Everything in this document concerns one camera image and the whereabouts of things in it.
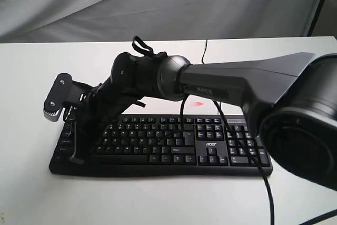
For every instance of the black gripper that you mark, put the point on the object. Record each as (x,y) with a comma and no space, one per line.
(87,118)

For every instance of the black acer keyboard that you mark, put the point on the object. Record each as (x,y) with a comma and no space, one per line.
(154,145)

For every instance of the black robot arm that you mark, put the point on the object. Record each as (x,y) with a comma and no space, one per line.
(289,117)

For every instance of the red mark on table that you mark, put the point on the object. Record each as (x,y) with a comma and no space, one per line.
(198,104)

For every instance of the grey backdrop cloth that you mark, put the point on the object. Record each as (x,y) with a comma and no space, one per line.
(27,21)

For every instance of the wrist camera with black bracket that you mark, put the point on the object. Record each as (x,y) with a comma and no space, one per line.
(60,96)

